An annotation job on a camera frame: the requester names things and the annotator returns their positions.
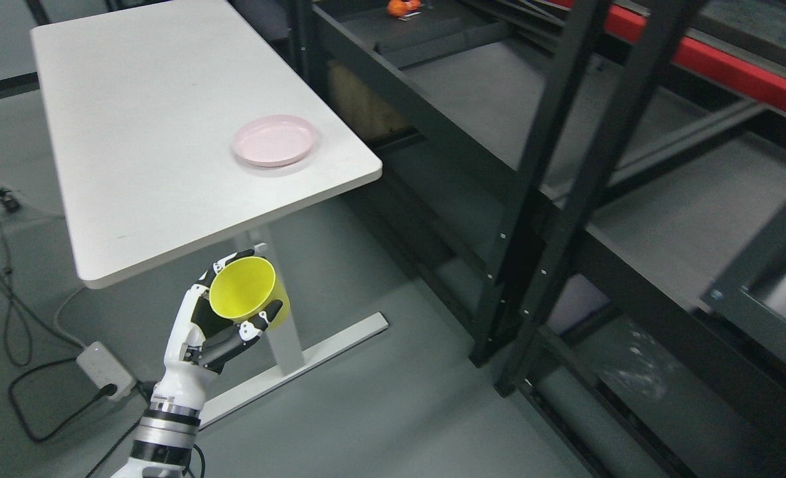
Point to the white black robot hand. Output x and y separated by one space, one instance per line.
201 342

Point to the pink plastic plate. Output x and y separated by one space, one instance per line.
274 141

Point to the dark metal shelf rack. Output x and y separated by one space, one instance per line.
598 187

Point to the white power strip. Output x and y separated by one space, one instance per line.
103 368

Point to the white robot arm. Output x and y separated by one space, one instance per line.
163 443

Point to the yellow plastic cup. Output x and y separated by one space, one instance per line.
246 287

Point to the orange toy on shelf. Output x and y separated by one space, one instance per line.
403 9

